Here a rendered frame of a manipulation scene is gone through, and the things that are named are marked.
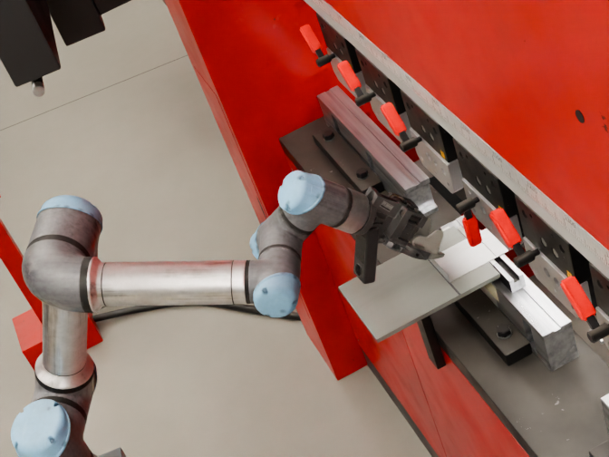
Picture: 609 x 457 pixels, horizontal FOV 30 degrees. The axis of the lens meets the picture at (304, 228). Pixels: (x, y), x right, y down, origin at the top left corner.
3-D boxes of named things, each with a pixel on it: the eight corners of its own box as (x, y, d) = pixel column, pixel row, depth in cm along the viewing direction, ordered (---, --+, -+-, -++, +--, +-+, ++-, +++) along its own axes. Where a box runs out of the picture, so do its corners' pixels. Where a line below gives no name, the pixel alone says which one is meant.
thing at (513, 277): (460, 238, 226) (457, 228, 225) (473, 231, 227) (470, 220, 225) (512, 293, 211) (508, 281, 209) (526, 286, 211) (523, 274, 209)
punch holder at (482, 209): (470, 212, 199) (449, 138, 189) (511, 190, 201) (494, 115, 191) (514, 257, 188) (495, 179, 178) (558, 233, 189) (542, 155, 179)
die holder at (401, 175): (326, 125, 288) (315, 95, 283) (347, 115, 289) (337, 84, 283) (415, 222, 249) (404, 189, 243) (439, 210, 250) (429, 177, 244)
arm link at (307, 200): (269, 189, 199) (298, 158, 194) (319, 207, 205) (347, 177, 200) (277, 222, 194) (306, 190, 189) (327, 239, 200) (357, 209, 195)
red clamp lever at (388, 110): (378, 105, 207) (404, 150, 205) (397, 95, 207) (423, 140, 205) (377, 109, 209) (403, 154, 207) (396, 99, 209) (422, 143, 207)
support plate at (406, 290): (339, 290, 223) (337, 286, 222) (455, 228, 226) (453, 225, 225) (377, 343, 208) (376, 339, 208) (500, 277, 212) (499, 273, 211)
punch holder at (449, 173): (419, 160, 215) (397, 90, 205) (458, 140, 216) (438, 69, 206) (457, 199, 203) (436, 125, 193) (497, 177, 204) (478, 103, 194)
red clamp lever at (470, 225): (466, 245, 197) (454, 203, 191) (486, 234, 197) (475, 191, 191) (470, 250, 195) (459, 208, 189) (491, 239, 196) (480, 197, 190)
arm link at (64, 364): (26, 436, 230) (22, 234, 195) (43, 381, 241) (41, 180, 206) (86, 443, 231) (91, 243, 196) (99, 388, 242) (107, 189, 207)
